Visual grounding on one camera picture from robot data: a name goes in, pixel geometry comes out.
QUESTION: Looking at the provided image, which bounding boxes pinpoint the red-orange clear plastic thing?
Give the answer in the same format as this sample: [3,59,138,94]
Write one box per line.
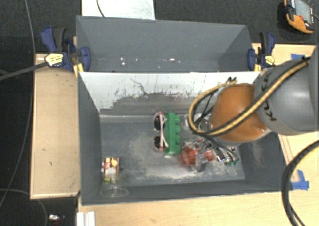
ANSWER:
[180,146,215,166]

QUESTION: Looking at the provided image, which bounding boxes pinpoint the red and yellow printed box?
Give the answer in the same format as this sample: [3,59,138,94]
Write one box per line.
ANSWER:
[102,157,120,183]

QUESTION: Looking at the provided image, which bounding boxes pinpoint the pink sunglasses with dark lenses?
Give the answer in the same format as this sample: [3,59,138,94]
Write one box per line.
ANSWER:
[152,111,168,152]

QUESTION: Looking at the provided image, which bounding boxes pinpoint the pale grey metal gripper finger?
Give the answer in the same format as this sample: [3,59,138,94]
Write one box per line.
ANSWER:
[195,153,208,172]

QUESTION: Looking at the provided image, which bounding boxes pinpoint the pale wood flat board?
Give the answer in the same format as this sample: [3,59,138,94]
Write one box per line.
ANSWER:
[30,54,81,200]

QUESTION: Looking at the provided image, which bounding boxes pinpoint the grey metal bin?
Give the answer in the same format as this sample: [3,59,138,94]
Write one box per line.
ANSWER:
[75,15,287,206]

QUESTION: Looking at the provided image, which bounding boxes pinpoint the green toy building block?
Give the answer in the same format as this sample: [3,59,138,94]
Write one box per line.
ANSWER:
[163,112,182,158]

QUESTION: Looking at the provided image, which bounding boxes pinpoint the clear plastic cup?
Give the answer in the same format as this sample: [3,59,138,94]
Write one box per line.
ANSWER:
[99,174,130,198]

